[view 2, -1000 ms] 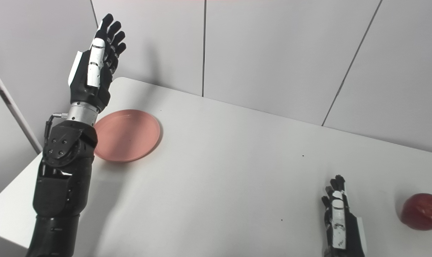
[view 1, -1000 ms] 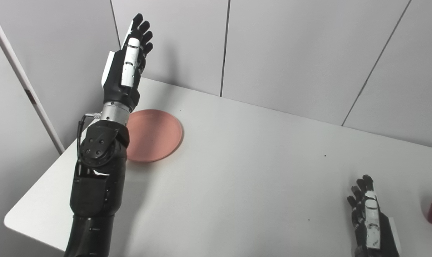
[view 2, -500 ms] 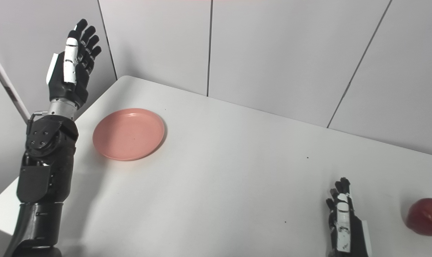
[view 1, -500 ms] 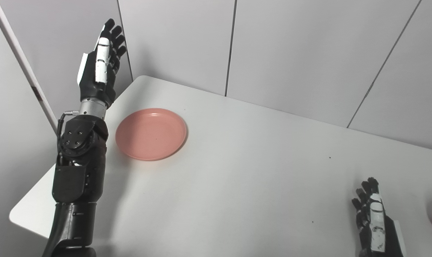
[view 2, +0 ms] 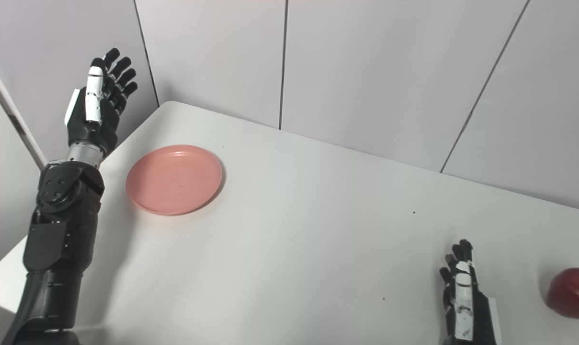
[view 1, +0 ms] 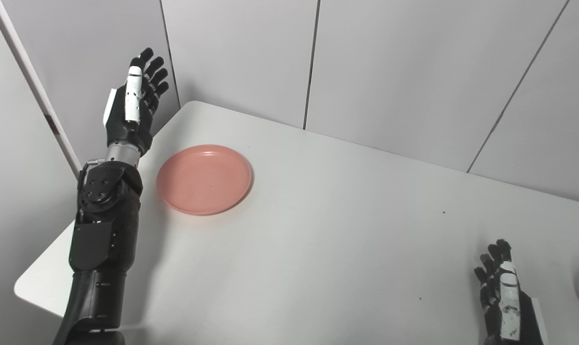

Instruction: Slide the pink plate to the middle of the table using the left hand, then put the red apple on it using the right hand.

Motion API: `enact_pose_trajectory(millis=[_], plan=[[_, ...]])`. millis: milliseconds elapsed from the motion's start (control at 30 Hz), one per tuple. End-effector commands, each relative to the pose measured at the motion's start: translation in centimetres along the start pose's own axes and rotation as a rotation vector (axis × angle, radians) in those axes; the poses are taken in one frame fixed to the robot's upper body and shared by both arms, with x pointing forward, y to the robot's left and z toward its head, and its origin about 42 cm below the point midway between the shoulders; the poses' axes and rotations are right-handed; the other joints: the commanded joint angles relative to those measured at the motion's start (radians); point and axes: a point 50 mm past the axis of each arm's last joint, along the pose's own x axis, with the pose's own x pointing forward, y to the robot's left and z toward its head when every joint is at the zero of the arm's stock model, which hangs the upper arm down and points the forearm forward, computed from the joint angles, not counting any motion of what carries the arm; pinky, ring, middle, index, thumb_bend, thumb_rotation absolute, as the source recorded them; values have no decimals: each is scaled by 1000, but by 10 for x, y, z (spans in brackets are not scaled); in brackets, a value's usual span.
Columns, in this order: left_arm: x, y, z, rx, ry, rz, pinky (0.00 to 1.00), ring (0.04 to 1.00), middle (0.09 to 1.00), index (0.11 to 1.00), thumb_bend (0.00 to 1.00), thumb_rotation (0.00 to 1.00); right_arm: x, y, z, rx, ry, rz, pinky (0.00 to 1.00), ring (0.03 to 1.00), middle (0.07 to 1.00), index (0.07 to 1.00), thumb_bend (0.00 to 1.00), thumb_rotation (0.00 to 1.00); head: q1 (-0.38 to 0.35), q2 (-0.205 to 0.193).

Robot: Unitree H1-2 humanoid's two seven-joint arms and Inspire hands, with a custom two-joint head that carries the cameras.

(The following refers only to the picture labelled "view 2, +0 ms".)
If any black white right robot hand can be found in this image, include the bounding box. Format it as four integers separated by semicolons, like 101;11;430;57
439;239;503;345

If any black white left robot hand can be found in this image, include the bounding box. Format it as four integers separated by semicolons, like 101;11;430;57
64;47;138;159

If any red apple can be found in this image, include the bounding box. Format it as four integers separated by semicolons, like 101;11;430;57
545;267;579;319

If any pink round plate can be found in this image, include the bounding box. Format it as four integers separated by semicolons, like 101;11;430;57
125;145;223;216

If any white partition edge strip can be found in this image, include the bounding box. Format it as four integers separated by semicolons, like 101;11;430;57
0;48;48;171

